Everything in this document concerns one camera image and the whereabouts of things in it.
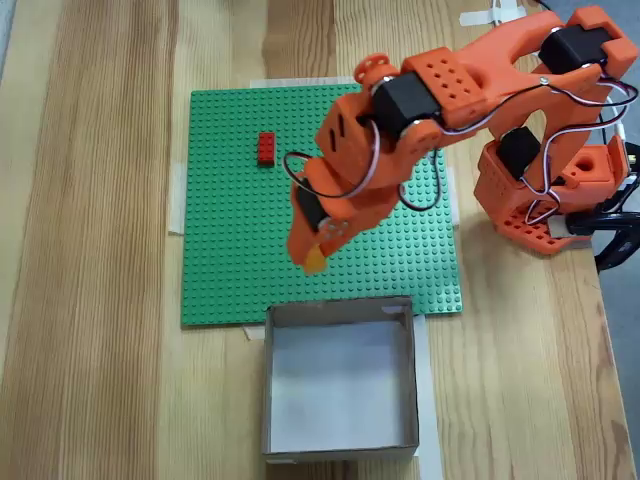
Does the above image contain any yellow lego block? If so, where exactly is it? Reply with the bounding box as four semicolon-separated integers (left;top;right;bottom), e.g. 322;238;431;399
303;244;327;276

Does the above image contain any green lego baseplate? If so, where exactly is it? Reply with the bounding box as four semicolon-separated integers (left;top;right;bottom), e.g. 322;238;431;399
179;84;464;329

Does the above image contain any cardboard box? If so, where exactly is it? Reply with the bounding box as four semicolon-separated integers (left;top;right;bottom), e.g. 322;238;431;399
261;295;420;466

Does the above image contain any red lego block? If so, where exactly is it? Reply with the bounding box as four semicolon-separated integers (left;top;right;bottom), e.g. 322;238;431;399
256;131;277;168

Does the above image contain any gripper servo cable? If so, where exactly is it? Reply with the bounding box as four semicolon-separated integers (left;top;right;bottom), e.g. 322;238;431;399
282;122;384;200

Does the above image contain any black table clamp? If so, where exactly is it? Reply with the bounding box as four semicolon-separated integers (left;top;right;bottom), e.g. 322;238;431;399
563;209;640;274

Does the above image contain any arm servo cable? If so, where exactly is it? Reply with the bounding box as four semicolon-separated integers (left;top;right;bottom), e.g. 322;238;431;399
539;74;640;132

